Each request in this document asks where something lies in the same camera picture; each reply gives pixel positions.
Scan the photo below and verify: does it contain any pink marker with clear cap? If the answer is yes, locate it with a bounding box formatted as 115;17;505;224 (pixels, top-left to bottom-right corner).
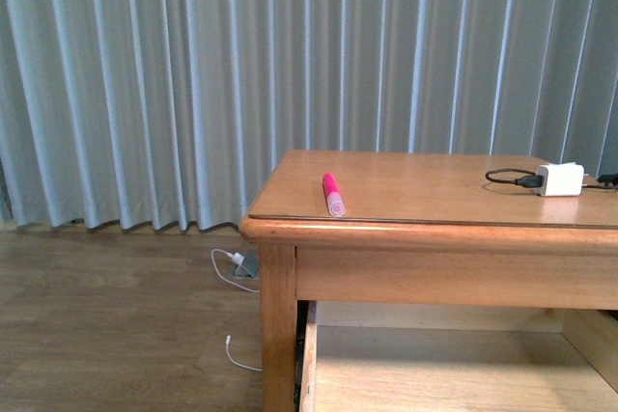
322;172;346;217

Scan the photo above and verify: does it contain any white plug in floor socket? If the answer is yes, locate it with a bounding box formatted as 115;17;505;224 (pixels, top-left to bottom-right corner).
228;253;244;265

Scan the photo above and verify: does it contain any wooden dresser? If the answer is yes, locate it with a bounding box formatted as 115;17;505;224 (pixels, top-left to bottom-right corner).
239;151;617;411

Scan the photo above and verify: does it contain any black usb cable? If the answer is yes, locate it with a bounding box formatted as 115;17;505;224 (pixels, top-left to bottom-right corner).
485;168;545;190

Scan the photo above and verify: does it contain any open metal floor socket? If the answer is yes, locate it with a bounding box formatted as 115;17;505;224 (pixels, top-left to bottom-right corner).
231;253;259;279

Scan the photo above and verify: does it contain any wooden drawer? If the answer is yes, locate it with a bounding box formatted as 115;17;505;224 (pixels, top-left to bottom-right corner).
299;302;617;411

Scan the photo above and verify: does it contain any white power adapter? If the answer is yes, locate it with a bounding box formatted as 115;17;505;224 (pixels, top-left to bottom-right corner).
533;162;585;197

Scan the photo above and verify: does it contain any pale green curtain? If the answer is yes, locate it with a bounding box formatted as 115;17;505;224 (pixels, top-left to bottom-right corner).
1;0;617;229

